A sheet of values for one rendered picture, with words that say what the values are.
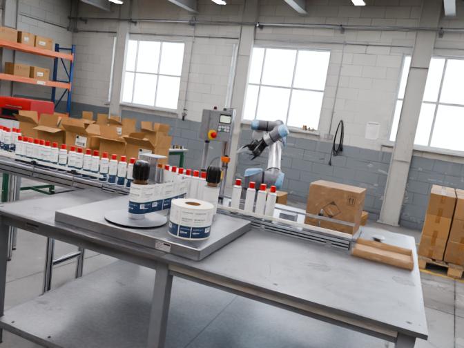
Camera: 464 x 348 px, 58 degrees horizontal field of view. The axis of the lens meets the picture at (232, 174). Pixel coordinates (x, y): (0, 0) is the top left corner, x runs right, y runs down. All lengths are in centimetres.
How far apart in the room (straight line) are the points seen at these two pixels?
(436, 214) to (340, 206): 290
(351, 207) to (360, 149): 519
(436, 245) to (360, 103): 323
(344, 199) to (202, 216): 99
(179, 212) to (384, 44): 636
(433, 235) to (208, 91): 539
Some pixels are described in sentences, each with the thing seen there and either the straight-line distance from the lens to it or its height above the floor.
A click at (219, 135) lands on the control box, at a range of 263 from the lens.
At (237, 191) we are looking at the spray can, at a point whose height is 101.
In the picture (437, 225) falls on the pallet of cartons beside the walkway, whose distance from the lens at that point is 541.
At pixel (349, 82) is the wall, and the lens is 785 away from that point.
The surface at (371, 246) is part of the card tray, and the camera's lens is 256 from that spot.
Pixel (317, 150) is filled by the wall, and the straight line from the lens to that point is 791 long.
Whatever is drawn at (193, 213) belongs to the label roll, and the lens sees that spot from 191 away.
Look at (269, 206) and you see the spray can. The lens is 247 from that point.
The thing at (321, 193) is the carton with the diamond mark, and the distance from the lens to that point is 261.
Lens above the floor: 147
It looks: 8 degrees down
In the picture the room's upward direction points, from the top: 8 degrees clockwise
